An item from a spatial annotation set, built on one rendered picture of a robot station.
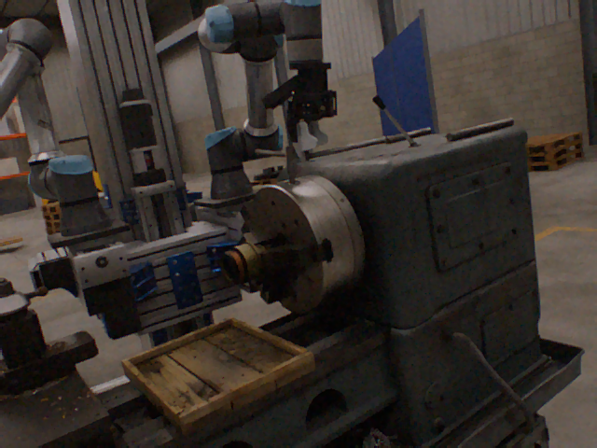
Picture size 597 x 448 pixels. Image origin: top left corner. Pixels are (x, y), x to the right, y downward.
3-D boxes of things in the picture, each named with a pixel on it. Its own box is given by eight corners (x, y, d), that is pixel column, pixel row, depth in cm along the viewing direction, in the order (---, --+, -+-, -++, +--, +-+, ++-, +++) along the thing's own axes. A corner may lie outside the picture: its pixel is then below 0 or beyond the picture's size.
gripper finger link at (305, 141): (314, 166, 109) (313, 122, 106) (292, 164, 112) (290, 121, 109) (322, 163, 111) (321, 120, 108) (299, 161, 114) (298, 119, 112)
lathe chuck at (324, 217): (279, 278, 143) (270, 168, 133) (356, 321, 119) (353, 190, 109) (252, 288, 138) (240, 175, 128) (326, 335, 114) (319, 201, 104)
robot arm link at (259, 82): (237, 148, 187) (225, 3, 146) (276, 141, 190) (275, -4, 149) (244, 170, 180) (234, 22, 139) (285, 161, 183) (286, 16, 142)
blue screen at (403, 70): (369, 183, 1002) (351, 60, 960) (410, 175, 999) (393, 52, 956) (414, 224, 598) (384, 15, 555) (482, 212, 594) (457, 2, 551)
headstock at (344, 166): (422, 243, 187) (407, 136, 180) (547, 257, 148) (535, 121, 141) (289, 296, 154) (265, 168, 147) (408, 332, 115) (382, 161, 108)
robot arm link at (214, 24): (187, 19, 148) (204, -6, 103) (225, 13, 151) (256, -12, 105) (195, 59, 152) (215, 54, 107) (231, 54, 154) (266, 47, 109)
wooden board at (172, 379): (235, 329, 135) (231, 315, 135) (316, 369, 106) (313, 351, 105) (124, 375, 119) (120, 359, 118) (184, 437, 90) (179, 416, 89)
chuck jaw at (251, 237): (282, 241, 126) (260, 202, 129) (289, 231, 122) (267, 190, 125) (242, 254, 120) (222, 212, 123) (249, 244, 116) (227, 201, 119)
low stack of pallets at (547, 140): (535, 160, 916) (534, 135, 908) (586, 157, 850) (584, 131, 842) (501, 173, 839) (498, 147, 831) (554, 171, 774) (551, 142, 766)
